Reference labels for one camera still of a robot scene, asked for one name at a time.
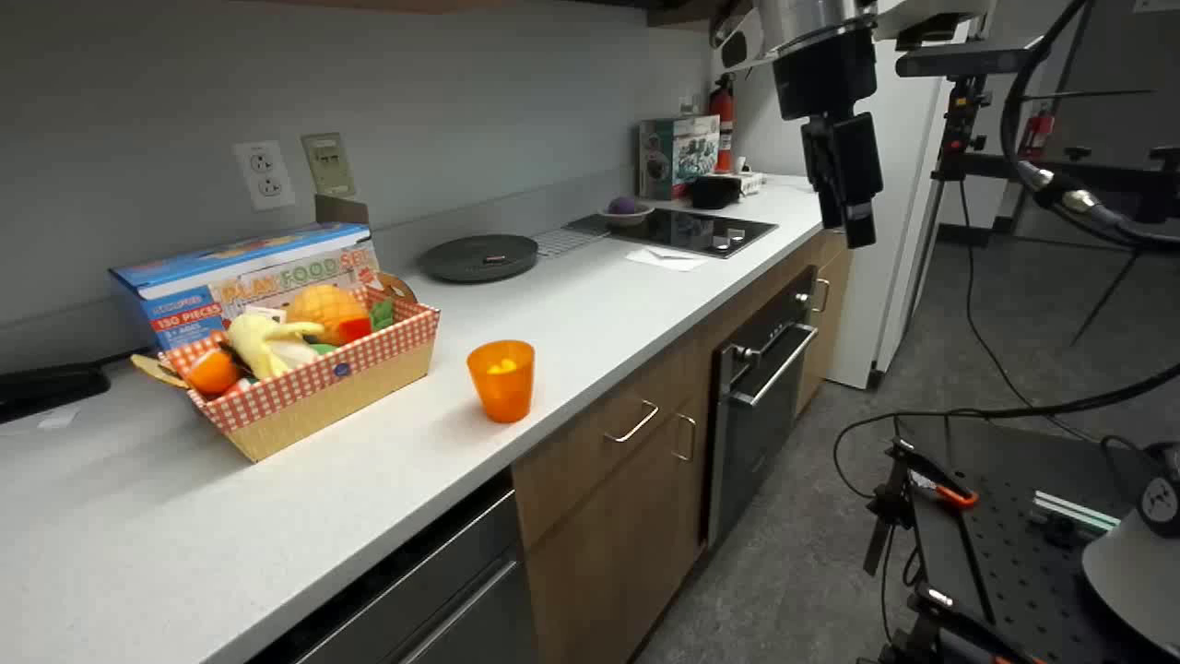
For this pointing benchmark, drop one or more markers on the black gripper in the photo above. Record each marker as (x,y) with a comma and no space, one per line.
(831,75)

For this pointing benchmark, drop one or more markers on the wooden drawer with metal handle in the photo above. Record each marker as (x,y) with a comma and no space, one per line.
(665,395)

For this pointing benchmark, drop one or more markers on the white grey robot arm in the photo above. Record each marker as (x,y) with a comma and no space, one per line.
(754,29)

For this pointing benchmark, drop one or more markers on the red fire extinguisher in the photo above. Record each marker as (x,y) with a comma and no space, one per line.
(724,109)

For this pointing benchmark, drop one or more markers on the black small bowl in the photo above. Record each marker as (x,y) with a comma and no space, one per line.
(709,193)

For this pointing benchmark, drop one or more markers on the white refrigerator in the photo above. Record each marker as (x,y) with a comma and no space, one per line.
(877,280)

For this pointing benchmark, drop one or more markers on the colourful box on counter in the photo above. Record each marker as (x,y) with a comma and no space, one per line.
(673,151)

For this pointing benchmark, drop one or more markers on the black induction cooktop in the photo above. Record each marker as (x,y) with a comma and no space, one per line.
(681,229)

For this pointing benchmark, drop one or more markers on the purple toy in bowl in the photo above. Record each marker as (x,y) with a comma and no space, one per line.
(623,212)

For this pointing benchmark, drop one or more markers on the black built-in oven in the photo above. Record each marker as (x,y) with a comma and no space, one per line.
(754,399)

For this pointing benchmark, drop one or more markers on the red clamp tool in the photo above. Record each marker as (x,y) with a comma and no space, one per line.
(933,480)

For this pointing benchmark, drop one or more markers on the dark round plate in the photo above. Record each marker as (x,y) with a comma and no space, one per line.
(482,260)

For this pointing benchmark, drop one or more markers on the orange plastic cup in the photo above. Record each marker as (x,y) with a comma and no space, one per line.
(502,377)

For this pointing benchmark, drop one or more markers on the black perforated robot table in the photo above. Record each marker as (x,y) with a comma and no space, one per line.
(1067,557)

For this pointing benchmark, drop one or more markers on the wooden cabinet door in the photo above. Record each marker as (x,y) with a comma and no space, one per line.
(604,568)

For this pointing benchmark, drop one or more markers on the orange plush toy bread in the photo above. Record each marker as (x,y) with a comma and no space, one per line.
(335,312)

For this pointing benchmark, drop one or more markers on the grey dishwasher front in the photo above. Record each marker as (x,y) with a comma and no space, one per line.
(452,593)

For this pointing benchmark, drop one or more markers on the yellow toy banana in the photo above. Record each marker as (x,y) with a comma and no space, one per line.
(270,343)

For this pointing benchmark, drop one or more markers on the checkered cardboard food box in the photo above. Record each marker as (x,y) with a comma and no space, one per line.
(270,413)

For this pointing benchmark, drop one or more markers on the orange toy fruit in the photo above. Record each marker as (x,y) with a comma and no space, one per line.
(215,373)

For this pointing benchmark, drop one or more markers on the blue play food box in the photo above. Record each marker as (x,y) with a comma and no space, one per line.
(191,295)

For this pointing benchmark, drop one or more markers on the black object at counter edge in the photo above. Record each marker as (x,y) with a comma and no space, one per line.
(46,388)

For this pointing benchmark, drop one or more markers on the beige wall switch plate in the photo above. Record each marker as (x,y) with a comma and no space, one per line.
(327,158)

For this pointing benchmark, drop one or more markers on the white wall outlet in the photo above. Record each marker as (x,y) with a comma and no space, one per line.
(266,173)

